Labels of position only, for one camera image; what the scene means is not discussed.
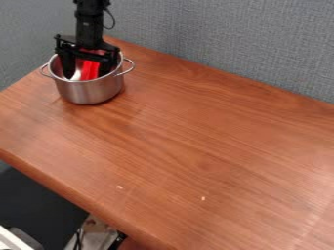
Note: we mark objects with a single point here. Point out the white table leg frame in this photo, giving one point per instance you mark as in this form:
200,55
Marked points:
95,236

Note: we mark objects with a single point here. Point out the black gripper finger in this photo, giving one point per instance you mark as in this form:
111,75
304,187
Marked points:
107,66
68,63

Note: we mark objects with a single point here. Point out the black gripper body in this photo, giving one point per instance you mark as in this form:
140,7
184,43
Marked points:
69,49

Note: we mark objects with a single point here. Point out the red block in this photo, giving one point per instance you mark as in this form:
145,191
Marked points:
89,71

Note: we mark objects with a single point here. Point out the white object at corner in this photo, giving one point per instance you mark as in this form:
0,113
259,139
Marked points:
13,240

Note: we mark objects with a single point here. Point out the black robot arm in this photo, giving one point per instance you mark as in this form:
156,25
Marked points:
87,45

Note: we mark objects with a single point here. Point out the stainless steel pot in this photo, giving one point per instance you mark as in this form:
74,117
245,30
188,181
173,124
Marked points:
91,91

